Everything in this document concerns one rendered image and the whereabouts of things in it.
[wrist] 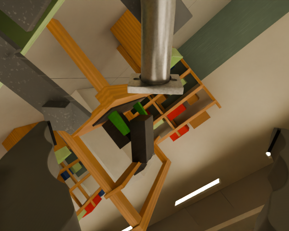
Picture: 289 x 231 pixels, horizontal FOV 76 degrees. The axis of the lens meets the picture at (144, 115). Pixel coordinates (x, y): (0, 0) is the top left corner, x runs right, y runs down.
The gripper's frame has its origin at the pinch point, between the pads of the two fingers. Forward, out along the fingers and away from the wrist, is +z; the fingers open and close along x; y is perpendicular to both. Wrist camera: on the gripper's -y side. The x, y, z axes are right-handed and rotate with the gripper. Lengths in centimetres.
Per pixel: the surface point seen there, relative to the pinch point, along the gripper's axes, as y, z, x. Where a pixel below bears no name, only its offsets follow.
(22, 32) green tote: -1.5, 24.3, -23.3
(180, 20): -4.7, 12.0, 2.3
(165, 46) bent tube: -2.9, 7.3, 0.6
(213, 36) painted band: 77, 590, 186
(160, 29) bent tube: -4.3, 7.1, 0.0
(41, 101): 5.3, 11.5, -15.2
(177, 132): 340, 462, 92
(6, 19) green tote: -3.3, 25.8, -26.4
